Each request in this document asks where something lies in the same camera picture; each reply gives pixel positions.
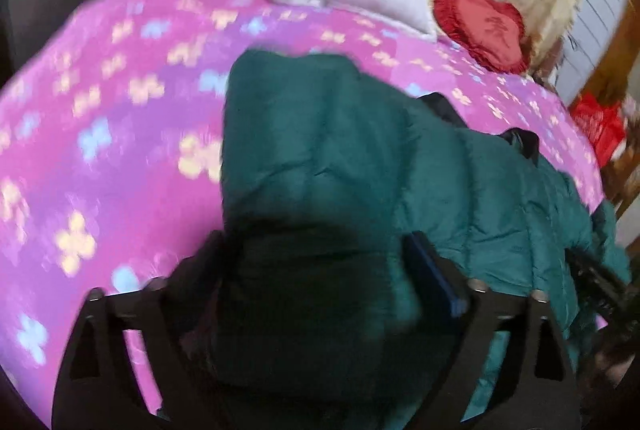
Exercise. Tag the green puffer jacket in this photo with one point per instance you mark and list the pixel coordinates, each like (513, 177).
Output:
(325, 160)

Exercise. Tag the pink floral bedsheet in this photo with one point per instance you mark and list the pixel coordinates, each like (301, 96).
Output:
(125, 135)

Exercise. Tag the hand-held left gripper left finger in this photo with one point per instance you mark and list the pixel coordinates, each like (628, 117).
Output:
(200, 270)

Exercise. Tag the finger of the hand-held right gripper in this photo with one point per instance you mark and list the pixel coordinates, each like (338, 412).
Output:
(600, 280)

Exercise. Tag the red heart-shaped pillow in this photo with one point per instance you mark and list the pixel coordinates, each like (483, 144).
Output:
(480, 25)

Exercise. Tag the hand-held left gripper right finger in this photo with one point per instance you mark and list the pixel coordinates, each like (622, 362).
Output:
(435, 270)

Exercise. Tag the red gift bag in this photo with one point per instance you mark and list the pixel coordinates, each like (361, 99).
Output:
(597, 125)

